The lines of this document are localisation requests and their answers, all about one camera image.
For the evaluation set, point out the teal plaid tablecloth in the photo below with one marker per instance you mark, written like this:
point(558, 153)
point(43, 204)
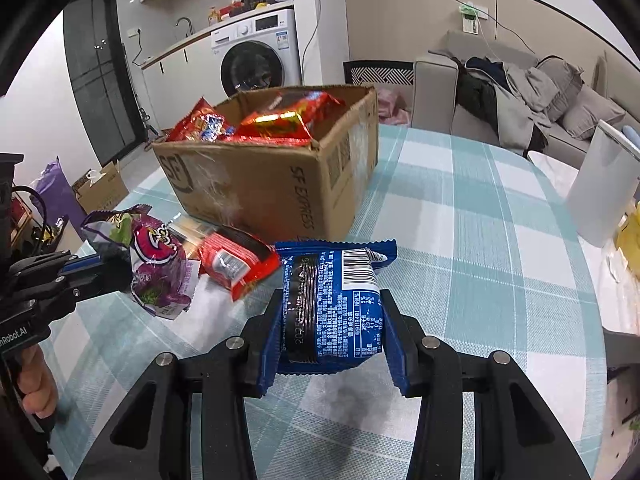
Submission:
point(488, 259)

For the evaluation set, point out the grey sofa pillow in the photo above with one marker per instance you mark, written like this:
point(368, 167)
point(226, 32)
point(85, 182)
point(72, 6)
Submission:
point(589, 108)

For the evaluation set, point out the person's left hand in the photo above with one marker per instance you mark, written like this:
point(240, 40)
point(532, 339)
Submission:
point(37, 384)

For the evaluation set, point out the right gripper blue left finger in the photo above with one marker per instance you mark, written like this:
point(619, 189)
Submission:
point(246, 365)

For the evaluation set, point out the white cylindrical appliance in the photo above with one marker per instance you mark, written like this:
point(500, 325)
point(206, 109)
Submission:
point(605, 184)

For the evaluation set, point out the brown SF cardboard box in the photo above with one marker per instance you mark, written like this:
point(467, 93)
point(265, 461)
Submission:
point(279, 192)

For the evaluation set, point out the clothes pile on sofa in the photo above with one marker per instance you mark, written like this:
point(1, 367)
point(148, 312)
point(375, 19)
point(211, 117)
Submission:
point(513, 102)

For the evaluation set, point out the white wall socket strip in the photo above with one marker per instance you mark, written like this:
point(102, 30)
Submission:
point(471, 16)

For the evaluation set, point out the black patterned chair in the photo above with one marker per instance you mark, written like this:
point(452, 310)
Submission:
point(393, 73)

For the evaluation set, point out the red cone snack bag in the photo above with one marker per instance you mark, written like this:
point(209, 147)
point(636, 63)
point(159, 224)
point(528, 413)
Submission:
point(202, 124)

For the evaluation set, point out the red chocolate pie packet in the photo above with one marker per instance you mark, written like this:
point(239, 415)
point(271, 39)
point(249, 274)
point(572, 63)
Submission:
point(288, 120)

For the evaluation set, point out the small cardboard box on floor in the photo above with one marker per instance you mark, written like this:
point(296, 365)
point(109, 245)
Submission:
point(100, 189)

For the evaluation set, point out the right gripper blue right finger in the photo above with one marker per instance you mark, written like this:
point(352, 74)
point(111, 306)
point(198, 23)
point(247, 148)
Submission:
point(419, 364)

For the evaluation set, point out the pink cloth on chair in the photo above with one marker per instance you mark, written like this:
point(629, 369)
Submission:
point(394, 105)

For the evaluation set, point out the purple grey snack bag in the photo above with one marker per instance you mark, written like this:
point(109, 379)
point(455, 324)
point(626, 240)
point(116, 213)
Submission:
point(164, 279)

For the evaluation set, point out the grey sofa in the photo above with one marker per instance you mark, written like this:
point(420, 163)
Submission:
point(435, 87)

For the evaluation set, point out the small red snack packet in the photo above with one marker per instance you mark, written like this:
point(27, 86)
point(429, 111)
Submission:
point(236, 260)

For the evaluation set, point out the yellow plastic bag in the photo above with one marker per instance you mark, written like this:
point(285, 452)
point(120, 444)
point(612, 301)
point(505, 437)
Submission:
point(628, 241)

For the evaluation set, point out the white kitchen cabinet counter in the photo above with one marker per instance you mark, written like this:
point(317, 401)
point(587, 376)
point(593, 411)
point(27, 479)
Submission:
point(179, 77)

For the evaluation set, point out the blue cookie packet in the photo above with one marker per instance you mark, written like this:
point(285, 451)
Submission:
point(332, 310)

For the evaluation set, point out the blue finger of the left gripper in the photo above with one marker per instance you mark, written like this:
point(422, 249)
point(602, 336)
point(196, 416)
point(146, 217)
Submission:
point(55, 300)
point(52, 266)

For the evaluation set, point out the clear cracker packet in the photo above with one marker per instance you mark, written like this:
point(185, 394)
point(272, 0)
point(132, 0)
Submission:
point(191, 233)

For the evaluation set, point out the white washing machine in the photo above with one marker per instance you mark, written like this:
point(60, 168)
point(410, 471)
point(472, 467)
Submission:
point(257, 53)

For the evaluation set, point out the purple bag on floor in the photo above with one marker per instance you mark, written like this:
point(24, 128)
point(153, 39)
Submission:
point(58, 196)

